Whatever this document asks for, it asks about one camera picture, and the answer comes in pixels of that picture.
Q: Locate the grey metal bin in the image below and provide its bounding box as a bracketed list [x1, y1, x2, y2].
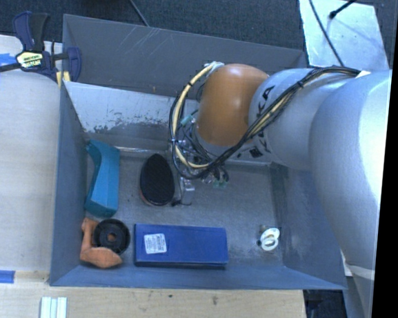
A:
[39, 14, 370, 312]

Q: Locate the black plastic ring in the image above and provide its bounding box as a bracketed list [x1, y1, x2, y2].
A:
[91, 217, 133, 257]

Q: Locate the teal plastic spray bottle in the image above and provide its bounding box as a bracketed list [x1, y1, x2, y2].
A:
[79, 139, 125, 220]

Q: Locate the blue box with white label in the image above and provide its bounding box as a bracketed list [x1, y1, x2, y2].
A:
[130, 219, 233, 275]

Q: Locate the black oval brush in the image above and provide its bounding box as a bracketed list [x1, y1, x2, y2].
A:
[136, 151, 179, 209]

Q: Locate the white plastic ring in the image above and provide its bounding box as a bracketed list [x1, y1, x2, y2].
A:
[257, 226, 281, 252]

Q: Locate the pale wood board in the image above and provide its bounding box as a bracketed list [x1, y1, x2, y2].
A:
[0, 68, 69, 276]

